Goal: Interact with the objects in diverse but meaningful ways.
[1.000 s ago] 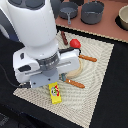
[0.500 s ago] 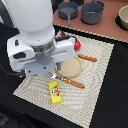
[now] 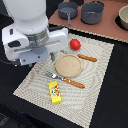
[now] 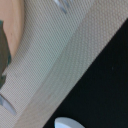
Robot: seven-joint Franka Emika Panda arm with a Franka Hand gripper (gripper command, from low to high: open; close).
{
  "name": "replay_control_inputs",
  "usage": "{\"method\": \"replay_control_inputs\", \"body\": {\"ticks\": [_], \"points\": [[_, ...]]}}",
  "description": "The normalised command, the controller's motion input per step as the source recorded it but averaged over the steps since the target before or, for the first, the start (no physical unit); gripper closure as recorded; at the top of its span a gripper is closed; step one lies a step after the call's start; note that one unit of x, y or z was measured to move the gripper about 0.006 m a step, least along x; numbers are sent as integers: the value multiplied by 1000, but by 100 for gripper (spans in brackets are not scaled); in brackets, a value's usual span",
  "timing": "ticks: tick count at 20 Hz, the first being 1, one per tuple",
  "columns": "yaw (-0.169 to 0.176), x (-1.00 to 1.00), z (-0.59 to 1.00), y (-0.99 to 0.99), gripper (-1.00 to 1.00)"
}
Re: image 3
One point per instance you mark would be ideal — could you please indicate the wooden handled fork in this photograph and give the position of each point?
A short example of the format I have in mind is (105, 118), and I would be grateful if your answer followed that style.
(54, 76)

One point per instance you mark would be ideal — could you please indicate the beige bowl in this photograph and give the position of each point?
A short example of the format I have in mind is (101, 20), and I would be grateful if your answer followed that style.
(123, 14)

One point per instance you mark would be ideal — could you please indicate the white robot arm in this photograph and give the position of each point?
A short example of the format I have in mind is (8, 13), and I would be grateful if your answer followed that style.
(29, 16)

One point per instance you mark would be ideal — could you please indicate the yellow butter box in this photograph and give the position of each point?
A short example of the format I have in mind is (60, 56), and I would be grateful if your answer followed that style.
(54, 92)

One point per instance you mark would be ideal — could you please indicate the grey saucepan with handle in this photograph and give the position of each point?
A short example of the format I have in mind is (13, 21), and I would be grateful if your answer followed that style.
(68, 10)

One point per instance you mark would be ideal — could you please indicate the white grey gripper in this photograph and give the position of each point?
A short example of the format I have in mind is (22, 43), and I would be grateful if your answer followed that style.
(23, 49)

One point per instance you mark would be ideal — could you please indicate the grey cooking pot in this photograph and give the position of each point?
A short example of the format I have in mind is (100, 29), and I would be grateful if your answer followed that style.
(91, 12)

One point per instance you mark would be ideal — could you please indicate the wooden handled knife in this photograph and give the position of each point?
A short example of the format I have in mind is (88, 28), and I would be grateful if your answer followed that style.
(87, 58)

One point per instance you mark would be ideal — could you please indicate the pink wooden board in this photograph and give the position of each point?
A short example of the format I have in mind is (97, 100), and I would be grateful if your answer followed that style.
(107, 27)

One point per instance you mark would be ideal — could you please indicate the woven white placemat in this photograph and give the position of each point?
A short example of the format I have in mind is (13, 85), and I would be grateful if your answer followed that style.
(77, 104)

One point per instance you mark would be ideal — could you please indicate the red tomato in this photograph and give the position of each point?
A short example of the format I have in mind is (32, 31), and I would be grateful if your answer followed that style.
(75, 44)

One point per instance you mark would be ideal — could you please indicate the round beige plate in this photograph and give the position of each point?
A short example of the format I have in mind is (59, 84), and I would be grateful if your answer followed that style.
(69, 65)

